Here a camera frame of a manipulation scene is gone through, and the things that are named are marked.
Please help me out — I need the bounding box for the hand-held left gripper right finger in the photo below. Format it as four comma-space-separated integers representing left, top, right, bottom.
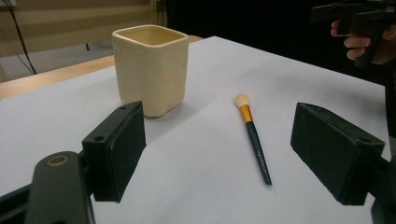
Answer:
290, 102, 386, 206

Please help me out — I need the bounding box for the dark green makeup brush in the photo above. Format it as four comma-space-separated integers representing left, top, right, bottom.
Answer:
233, 93, 274, 187

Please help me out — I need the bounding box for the light wooden shelf unit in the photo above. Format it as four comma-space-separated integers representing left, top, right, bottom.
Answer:
0, 0, 166, 59

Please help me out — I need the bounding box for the black hanging cable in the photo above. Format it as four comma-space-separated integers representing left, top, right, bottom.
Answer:
5, 0, 38, 76

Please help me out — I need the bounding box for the white table sheet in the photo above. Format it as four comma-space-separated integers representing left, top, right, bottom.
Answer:
0, 35, 392, 224

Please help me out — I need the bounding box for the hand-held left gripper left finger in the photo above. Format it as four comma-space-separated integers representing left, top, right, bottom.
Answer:
81, 100, 148, 204

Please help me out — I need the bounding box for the black curtain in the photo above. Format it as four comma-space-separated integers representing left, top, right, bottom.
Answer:
164, 0, 396, 87

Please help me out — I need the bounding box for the cream ceramic square cup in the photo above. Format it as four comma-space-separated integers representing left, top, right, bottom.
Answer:
111, 24, 190, 119

